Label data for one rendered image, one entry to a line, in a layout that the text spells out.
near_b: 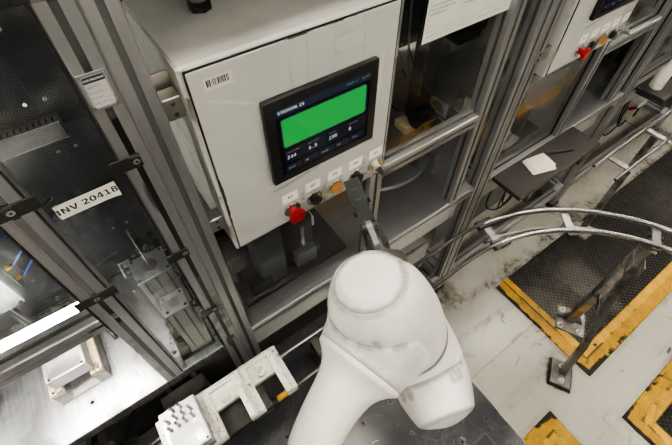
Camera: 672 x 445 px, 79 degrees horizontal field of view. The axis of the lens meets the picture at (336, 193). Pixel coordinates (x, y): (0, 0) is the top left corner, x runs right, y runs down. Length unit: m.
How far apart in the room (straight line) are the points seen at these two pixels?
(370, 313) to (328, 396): 0.10
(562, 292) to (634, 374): 0.48
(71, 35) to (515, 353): 2.26
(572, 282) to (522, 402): 0.78
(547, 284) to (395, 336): 2.29
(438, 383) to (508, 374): 1.82
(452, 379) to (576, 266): 2.30
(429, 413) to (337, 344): 0.17
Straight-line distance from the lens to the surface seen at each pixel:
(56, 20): 0.59
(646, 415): 2.59
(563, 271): 2.76
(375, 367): 0.43
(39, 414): 1.47
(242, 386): 1.30
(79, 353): 1.34
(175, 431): 1.28
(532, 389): 2.39
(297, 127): 0.76
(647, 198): 3.44
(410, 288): 0.41
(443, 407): 0.56
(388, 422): 1.48
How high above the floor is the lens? 2.12
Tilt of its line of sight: 50 degrees down
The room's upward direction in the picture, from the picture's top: straight up
